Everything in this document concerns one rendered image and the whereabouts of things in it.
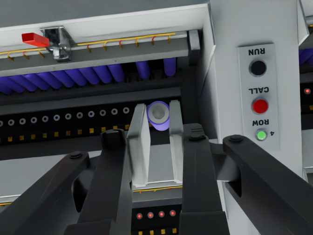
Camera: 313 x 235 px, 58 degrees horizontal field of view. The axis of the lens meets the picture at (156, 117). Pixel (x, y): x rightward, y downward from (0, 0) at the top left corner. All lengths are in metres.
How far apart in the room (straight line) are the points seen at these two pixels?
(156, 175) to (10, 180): 0.18
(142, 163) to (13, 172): 0.27
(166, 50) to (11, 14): 0.18
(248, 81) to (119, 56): 0.16
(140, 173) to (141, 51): 0.24
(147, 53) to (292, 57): 0.17
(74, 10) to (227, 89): 0.19
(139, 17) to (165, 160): 0.17
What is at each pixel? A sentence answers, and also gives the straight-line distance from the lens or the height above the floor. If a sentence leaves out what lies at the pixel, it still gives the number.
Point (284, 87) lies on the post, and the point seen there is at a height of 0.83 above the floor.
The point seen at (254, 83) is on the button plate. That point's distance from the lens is 0.34.
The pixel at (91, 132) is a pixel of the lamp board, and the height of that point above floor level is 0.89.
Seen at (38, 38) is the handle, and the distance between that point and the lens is 0.30.
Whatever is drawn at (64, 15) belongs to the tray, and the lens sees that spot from 0.35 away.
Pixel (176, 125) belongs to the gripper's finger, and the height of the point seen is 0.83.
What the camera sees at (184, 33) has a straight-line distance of 0.37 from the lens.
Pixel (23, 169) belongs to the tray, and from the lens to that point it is 0.40.
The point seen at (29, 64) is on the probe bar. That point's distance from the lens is 0.41.
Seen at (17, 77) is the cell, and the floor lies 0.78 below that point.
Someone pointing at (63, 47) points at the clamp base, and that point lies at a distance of 0.35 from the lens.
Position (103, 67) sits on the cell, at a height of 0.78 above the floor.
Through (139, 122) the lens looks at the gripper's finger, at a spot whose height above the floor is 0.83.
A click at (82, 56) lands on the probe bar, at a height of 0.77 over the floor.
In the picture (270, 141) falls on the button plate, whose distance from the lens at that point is 0.35.
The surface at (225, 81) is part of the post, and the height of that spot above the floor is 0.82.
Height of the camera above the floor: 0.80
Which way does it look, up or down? 8 degrees up
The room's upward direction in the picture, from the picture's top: 174 degrees clockwise
